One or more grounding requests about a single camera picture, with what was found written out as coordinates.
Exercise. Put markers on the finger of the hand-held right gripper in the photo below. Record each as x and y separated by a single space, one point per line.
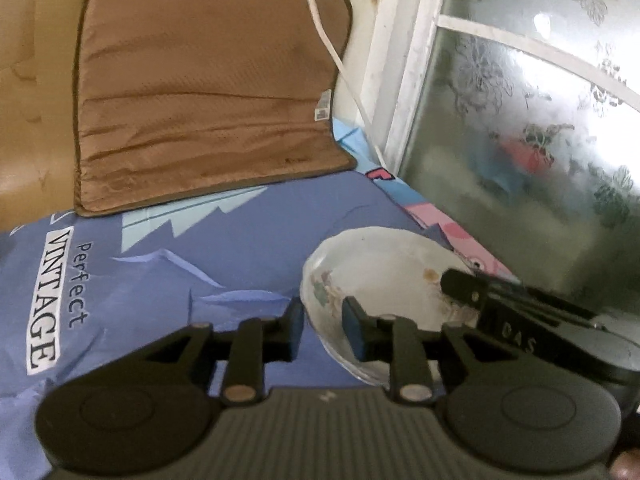
462 285

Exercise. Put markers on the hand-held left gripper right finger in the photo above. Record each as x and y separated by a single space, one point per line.
355 331

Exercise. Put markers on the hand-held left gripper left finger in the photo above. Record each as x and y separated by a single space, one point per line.
295 330

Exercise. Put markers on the white floral plate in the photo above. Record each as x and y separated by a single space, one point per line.
390 270

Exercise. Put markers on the person's right hand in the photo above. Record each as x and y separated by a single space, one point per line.
627 467

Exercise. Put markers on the frosted floral window pane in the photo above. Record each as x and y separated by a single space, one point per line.
525 160

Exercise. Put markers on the blue printed bedsheet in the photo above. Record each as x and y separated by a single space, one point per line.
150 280

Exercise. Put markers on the brown seat cushion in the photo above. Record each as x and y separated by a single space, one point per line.
200 90

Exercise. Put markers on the white window frame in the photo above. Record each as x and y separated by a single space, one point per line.
400 60

